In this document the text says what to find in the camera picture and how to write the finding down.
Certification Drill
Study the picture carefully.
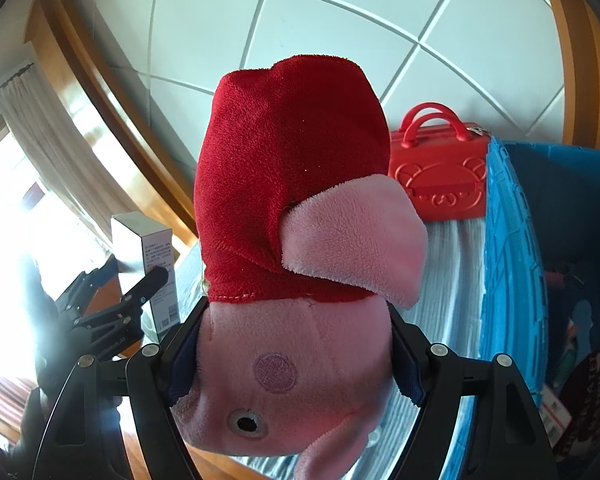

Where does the white green carton box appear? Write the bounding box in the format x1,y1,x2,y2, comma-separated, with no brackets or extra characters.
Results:
110,211,180,341

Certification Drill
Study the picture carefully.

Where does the red dress pig plush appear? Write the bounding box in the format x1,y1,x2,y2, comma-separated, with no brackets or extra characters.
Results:
168,55,428,479

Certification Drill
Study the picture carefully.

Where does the black cap with lettering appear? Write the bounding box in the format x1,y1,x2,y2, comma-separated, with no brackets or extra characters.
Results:
553,352,600,460

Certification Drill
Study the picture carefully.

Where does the blue plastic storage crate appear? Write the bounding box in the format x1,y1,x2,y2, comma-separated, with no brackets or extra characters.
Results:
439,136,600,480

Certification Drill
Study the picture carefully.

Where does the beige curtain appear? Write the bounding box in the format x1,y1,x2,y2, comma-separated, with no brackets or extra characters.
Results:
0,66,136,246

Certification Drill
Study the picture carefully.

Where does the red bear suitcase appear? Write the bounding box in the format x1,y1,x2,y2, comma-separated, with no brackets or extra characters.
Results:
389,102,491,222

